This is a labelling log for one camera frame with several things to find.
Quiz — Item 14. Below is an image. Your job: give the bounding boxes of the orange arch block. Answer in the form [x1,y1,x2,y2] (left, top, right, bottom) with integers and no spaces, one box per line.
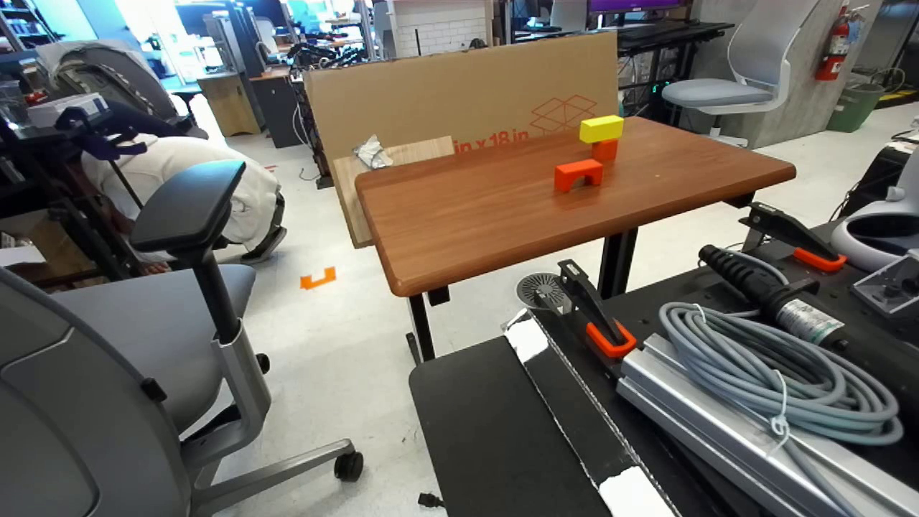
[551,159,610,194]

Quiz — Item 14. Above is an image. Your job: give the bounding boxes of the orange square block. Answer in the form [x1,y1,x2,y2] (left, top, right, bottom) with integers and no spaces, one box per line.
[588,138,623,174]

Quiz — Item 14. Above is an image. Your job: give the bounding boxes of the yellow rectangular block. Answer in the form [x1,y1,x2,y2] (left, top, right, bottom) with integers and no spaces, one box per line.
[578,113,627,147]

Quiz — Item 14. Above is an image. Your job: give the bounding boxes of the black table leg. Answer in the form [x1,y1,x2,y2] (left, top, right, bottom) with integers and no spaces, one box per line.
[594,223,641,301]
[409,286,439,364]

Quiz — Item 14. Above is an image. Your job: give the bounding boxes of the small open cardboard box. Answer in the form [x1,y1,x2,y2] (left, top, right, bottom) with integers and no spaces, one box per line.
[331,133,459,249]

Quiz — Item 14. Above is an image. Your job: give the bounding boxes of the large brown cardboard sheet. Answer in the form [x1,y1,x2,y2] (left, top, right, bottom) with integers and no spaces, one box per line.
[305,28,623,189]

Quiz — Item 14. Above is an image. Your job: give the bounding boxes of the wooden cabinet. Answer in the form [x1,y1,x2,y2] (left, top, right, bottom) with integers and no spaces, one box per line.
[195,69,261,140]

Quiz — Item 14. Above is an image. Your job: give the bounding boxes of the grey office chair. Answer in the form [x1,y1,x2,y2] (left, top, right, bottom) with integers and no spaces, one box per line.
[0,154,367,517]

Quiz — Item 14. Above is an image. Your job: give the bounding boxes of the white office chair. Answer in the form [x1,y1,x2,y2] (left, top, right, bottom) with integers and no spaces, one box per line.
[658,0,828,128]

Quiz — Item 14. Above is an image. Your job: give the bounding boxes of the green bin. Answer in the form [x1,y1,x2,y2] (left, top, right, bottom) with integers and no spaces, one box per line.
[824,80,885,134]

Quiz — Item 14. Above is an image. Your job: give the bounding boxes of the white rounded machine housing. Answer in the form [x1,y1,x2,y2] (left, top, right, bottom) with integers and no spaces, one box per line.
[828,140,919,275]

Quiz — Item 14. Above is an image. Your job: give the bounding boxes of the clear plastic box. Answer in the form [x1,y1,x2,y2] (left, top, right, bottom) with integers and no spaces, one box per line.
[851,248,919,318]

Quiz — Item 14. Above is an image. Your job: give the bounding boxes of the red fire extinguisher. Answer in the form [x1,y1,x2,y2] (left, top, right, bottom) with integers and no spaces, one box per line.
[814,2,858,87]

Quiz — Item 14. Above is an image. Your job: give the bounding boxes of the black clamp with orange handle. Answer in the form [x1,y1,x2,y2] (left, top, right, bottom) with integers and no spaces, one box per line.
[739,202,851,275]
[515,256,641,364]

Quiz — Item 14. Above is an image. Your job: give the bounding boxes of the orange bracket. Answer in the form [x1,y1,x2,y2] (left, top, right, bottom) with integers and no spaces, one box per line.
[295,265,340,292]

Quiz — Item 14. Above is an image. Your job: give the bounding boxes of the black ribbed cable connector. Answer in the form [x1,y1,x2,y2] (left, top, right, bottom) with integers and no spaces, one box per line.
[694,242,851,351]

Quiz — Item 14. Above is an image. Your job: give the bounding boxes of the aluminium extrusion rail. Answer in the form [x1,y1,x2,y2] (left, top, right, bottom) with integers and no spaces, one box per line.
[613,329,919,517]

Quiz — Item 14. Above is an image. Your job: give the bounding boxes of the grey coiled cable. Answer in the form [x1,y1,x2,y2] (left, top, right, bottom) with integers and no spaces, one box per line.
[654,298,908,453]

